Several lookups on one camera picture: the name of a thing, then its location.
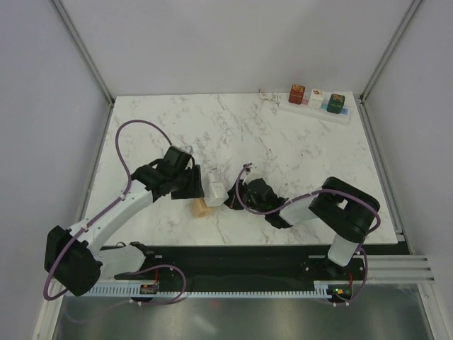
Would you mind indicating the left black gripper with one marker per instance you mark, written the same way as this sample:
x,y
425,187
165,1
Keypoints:
x,y
195,190

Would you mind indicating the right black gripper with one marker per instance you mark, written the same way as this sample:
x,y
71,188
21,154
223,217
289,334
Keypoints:
x,y
233,201

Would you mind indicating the white cube socket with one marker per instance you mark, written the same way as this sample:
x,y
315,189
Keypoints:
x,y
215,192

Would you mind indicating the beige cube plug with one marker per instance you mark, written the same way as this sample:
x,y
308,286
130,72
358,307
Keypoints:
x,y
199,208

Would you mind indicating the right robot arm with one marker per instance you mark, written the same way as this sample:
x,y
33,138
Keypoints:
x,y
346,210

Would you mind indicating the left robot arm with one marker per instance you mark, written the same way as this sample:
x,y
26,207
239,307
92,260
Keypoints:
x,y
74,256

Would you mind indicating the red cube plug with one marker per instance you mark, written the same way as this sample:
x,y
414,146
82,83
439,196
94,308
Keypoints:
x,y
296,94

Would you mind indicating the white cube plug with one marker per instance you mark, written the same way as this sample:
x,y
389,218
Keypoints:
x,y
316,99

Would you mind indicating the green cube plug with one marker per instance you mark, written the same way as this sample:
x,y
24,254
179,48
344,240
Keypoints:
x,y
335,103

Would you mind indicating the white power strip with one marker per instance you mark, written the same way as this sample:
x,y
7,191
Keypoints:
x,y
342,118

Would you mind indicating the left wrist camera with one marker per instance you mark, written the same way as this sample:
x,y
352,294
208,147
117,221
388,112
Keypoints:
x,y
187,149

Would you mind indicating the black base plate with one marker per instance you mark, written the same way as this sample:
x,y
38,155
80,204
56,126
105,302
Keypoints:
x,y
241,268

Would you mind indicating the white cable duct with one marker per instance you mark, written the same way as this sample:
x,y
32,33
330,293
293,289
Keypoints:
x,y
144,289

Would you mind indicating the aluminium frame rail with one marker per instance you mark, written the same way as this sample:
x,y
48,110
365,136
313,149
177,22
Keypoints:
x,y
396,267

